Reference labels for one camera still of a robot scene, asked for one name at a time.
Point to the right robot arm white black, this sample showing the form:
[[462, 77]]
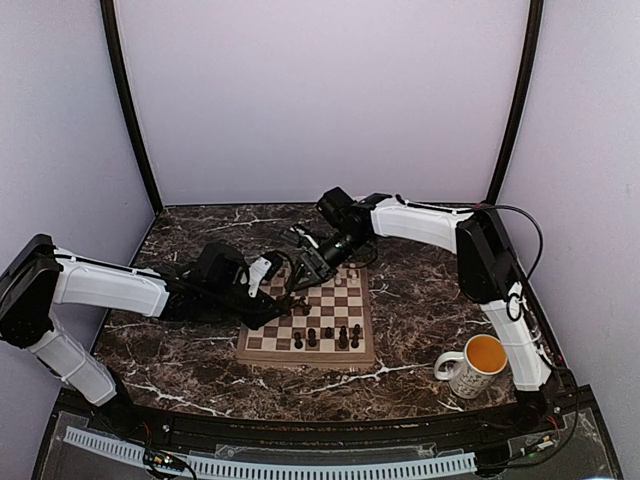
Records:
[[489, 273]]

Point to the black frame post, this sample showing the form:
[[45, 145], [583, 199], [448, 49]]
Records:
[[520, 93], [128, 109]]

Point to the dark tall piece back row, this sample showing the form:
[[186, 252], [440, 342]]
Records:
[[343, 339]]

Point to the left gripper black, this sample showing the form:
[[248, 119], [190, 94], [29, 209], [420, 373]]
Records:
[[257, 319]]

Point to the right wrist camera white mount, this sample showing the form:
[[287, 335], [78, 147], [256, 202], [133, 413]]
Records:
[[300, 237]]

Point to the wooden chess board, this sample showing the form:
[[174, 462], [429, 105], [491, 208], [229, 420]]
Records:
[[272, 345]]

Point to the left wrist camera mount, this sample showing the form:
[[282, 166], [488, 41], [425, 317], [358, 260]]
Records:
[[258, 271]]

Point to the right black frame post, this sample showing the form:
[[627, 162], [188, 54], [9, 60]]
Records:
[[520, 93]]

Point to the white cable duct strip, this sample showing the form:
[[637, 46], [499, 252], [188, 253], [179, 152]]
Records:
[[270, 464]]

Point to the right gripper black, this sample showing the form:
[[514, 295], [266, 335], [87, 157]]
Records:
[[319, 271]]

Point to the pile of dark chess pieces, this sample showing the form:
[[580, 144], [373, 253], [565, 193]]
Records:
[[294, 306]]

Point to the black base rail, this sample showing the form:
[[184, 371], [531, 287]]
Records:
[[362, 414]]

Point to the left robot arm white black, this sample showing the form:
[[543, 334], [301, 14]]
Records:
[[43, 282]]

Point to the left black frame post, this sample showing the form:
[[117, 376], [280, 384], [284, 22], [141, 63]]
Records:
[[128, 109]]

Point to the white mug yellow inside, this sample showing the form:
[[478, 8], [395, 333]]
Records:
[[471, 371]]

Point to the white chess pieces row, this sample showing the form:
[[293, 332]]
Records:
[[347, 276]]

